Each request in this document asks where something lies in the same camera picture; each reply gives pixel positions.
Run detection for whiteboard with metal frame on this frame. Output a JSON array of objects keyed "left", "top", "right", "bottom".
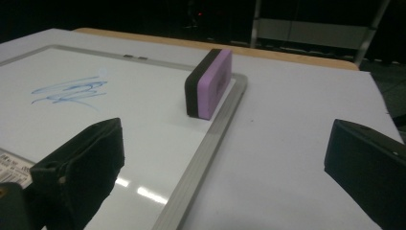
[{"left": 0, "top": 43, "right": 249, "bottom": 230}]

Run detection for purple and black eraser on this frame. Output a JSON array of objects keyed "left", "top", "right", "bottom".
[{"left": 184, "top": 48, "right": 233, "bottom": 122}]

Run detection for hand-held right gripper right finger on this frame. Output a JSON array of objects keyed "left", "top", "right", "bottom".
[{"left": 324, "top": 118, "right": 406, "bottom": 230}]

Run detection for white barcode sticker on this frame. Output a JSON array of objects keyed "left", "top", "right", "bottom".
[{"left": 0, "top": 148, "right": 34, "bottom": 190}]

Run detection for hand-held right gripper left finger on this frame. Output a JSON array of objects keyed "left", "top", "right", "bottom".
[{"left": 30, "top": 117, "right": 125, "bottom": 230}]

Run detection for pale table cover sheet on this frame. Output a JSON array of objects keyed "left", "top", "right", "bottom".
[{"left": 0, "top": 28, "right": 404, "bottom": 230}]

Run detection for grey metal stand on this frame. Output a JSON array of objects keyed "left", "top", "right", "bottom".
[{"left": 250, "top": 0, "right": 391, "bottom": 67}]

